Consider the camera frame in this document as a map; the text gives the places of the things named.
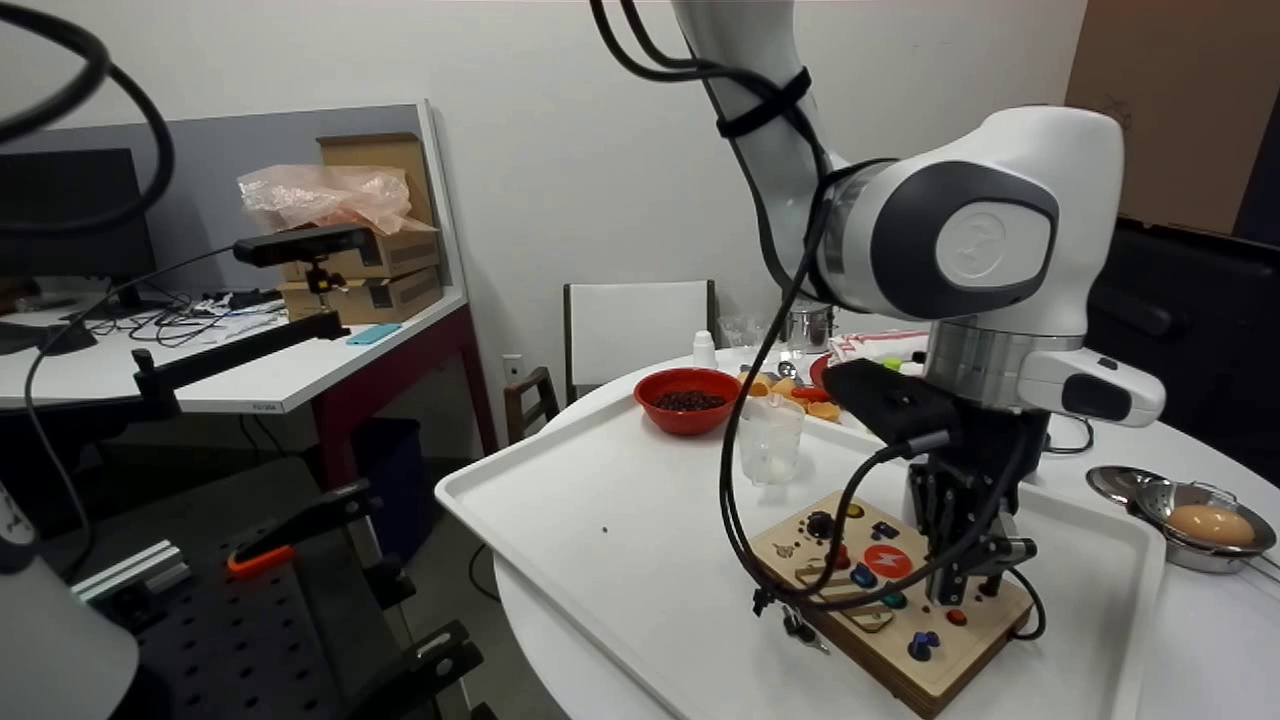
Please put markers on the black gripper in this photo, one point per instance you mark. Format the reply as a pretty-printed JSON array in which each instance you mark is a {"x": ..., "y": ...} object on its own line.
[{"x": 981, "y": 464}]

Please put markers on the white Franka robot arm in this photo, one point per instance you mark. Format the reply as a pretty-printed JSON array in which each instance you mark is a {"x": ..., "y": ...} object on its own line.
[{"x": 986, "y": 241}]

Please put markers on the wooden busy board with buttons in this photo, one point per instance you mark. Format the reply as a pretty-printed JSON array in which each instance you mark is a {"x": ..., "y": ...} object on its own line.
[{"x": 922, "y": 680}]

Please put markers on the metal strainer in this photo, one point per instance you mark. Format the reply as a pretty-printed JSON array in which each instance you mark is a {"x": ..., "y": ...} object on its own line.
[{"x": 1135, "y": 488}]

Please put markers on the clear plastic measuring cup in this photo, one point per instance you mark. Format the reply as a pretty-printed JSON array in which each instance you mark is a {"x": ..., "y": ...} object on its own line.
[{"x": 774, "y": 446}]

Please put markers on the white red patterned cloth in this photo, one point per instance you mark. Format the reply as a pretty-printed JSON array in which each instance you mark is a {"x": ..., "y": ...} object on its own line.
[{"x": 880, "y": 351}]

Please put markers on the orange yellow toy food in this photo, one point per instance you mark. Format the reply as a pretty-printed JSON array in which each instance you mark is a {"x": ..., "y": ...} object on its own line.
[{"x": 800, "y": 399}]

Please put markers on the beige egg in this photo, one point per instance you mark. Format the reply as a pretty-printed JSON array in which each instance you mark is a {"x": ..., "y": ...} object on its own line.
[{"x": 1213, "y": 528}]

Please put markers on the stainless steel pot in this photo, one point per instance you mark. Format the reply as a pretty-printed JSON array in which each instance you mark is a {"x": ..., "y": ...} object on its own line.
[{"x": 808, "y": 324}]

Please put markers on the black cabinet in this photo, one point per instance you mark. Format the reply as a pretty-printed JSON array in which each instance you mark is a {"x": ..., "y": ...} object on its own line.
[{"x": 1203, "y": 347}]

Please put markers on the red bowl with coffee beans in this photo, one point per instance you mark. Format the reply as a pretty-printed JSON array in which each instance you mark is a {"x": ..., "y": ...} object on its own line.
[{"x": 685, "y": 417}]

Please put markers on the large white plastic tray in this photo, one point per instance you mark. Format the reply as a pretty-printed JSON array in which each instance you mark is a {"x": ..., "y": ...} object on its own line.
[{"x": 640, "y": 560}]

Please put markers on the white chair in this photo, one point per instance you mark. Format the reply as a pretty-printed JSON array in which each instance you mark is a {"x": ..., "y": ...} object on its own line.
[{"x": 639, "y": 334}]

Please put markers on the small step stool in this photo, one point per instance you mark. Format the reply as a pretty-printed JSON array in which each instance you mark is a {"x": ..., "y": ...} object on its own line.
[{"x": 531, "y": 400}]

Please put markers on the large cardboard box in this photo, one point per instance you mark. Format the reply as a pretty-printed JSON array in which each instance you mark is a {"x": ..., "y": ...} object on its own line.
[{"x": 1186, "y": 106}]

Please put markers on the dark blue bin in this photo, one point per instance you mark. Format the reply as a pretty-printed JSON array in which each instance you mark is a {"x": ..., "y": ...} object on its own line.
[{"x": 393, "y": 480}]

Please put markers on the teal flat item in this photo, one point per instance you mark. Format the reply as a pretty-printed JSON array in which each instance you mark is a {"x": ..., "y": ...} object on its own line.
[{"x": 375, "y": 334}]

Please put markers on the flat cardboard box stack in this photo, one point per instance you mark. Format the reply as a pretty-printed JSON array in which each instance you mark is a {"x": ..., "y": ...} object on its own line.
[{"x": 393, "y": 280}]

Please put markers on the black clamp with orange grip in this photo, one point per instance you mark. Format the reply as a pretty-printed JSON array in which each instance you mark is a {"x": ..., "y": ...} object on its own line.
[{"x": 301, "y": 526}]

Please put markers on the upright cardboard box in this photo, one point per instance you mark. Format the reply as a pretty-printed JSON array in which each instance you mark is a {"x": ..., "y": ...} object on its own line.
[{"x": 400, "y": 153}]

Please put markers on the white desk with grey partition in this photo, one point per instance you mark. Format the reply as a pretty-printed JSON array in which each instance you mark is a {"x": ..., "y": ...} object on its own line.
[{"x": 267, "y": 381}]

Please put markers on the black perforated robot table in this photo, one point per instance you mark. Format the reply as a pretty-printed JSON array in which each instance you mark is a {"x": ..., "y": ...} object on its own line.
[{"x": 240, "y": 654}]

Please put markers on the white rounded cover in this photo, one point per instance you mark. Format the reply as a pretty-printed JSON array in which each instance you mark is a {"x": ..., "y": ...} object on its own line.
[{"x": 54, "y": 643}]

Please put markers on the black computer monitor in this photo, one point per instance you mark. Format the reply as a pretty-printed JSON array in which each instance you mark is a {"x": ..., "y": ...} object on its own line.
[{"x": 72, "y": 212}]

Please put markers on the black stereo camera bar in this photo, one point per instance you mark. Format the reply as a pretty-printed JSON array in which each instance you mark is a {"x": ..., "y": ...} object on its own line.
[{"x": 304, "y": 246}]

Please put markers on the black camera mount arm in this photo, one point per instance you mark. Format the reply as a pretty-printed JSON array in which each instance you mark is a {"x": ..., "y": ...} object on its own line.
[{"x": 240, "y": 351}]

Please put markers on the aluminium profile rail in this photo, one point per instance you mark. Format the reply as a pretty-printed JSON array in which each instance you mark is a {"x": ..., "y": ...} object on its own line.
[{"x": 127, "y": 568}]

